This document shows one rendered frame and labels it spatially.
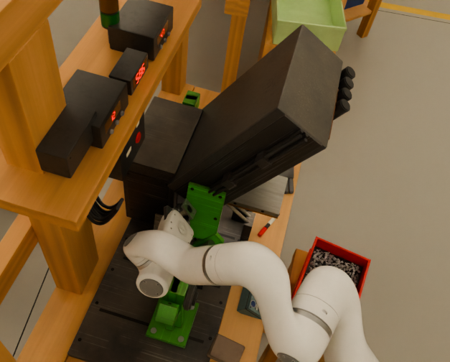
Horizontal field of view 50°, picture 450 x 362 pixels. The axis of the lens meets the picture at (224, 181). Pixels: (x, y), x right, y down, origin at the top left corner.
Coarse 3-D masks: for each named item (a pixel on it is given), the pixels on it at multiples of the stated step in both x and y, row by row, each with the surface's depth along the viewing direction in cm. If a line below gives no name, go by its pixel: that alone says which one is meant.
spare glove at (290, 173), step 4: (292, 168) 195; (284, 172) 193; (288, 172) 194; (292, 172) 194; (284, 176) 193; (288, 176) 193; (292, 176) 193; (288, 180) 192; (292, 180) 192; (288, 184) 191; (292, 184) 191; (292, 188) 189; (284, 192) 189; (292, 192) 189
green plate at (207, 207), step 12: (192, 192) 144; (204, 192) 142; (192, 204) 146; (204, 204) 145; (216, 204) 144; (204, 216) 148; (216, 216) 147; (192, 228) 152; (204, 228) 151; (216, 228) 150
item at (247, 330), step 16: (288, 192) 191; (288, 208) 186; (256, 224) 180; (272, 224) 181; (256, 240) 176; (272, 240) 177; (240, 288) 164; (224, 320) 157; (240, 320) 157; (256, 320) 158; (240, 336) 154; (256, 336) 155; (256, 352) 152
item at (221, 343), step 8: (216, 336) 152; (224, 336) 152; (216, 344) 149; (224, 344) 149; (232, 344) 149; (240, 344) 150; (208, 352) 149; (216, 352) 147; (224, 352) 148; (232, 352) 148; (240, 352) 148; (216, 360) 148; (224, 360) 146; (232, 360) 147
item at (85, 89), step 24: (144, 0) 136; (120, 24) 128; (144, 24) 129; (168, 24) 136; (120, 48) 132; (144, 48) 130; (72, 96) 111; (96, 96) 111; (120, 96) 113; (96, 120) 107; (96, 144) 111
